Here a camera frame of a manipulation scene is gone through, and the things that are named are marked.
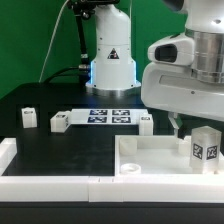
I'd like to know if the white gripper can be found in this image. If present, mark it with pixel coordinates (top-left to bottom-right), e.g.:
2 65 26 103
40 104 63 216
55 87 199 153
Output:
141 63 224 139

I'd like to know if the white square tabletop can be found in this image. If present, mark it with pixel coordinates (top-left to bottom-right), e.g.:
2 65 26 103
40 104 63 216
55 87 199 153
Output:
113 134 224 177

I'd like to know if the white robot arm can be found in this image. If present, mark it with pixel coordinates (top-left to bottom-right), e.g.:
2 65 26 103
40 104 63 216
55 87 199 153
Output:
86 0 224 121

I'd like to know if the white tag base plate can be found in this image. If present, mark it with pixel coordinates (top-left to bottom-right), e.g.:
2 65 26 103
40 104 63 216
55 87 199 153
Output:
71 109 144 125

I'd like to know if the white U-shaped fence wall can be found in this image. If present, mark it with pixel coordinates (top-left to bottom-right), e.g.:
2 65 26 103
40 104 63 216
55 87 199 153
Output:
0 138 224 203

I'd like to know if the black cable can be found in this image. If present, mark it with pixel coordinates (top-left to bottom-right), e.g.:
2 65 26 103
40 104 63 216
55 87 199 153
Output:
43 66 88 84

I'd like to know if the white cable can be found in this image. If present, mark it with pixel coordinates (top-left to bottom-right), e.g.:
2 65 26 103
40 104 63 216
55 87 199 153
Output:
38 0 73 84

